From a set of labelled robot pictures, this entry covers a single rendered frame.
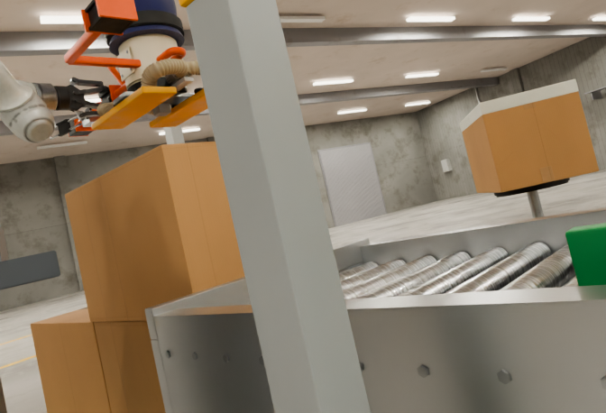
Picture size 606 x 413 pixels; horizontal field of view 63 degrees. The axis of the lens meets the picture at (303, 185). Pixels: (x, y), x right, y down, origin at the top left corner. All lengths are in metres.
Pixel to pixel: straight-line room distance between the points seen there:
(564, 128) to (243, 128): 2.05
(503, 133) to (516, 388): 1.85
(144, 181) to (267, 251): 0.85
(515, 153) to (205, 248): 1.53
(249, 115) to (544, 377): 0.35
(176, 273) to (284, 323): 0.78
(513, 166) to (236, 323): 1.73
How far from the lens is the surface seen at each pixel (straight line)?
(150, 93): 1.35
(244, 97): 0.43
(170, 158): 1.17
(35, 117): 1.46
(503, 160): 2.31
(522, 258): 1.06
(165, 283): 1.24
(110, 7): 1.18
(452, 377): 0.57
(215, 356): 0.87
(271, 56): 0.46
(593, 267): 0.60
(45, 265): 0.83
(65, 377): 2.02
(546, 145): 2.36
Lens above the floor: 0.72
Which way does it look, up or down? 3 degrees up
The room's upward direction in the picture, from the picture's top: 13 degrees counter-clockwise
